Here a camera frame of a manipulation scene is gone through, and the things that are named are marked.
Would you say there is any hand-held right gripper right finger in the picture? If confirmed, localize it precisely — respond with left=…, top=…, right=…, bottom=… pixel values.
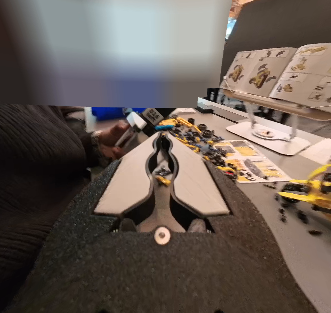
left=166, top=134, right=230, bottom=231

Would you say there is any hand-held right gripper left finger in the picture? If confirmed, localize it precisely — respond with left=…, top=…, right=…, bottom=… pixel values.
left=94, top=132, right=159, bottom=224

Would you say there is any person's left forearm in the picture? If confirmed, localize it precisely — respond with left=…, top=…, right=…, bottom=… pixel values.
left=0, top=105, right=94, bottom=171

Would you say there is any person's left hand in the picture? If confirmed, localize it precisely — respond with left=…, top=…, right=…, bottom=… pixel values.
left=99, top=122, right=130, bottom=161

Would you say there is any pile of toy building pieces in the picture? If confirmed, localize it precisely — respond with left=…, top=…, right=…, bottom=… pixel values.
left=155, top=115, right=238, bottom=186

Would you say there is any blue fabric bag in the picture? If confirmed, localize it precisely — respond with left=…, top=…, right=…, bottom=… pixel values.
left=91, top=107, right=148, bottom=119

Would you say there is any silver wristwatch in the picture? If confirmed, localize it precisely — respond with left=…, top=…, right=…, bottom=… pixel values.
left=91, top=130, right=103, bottom=161

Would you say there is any printed leaflet in plastic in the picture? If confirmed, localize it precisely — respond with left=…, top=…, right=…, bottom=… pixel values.
left=213, top=140, right=293, bottom=183

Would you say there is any white desk tray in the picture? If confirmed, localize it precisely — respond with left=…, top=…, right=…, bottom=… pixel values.
left=198, top=97, right=249, bottom=123

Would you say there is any white book stand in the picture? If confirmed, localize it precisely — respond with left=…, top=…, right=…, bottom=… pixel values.
left=223, top=76, right=331, bottom=156

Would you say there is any yellow toy vehicle model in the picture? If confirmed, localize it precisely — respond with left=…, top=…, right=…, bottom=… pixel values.
left=274, top=164, right=331, bottom=223

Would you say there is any open instruction booklet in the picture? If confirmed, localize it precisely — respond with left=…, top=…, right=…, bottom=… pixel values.
left=220, top=43, right=331, bottom=109

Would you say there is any white paper sheet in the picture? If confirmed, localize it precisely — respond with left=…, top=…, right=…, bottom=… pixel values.
left=297, top=138, right=331, bottom=165

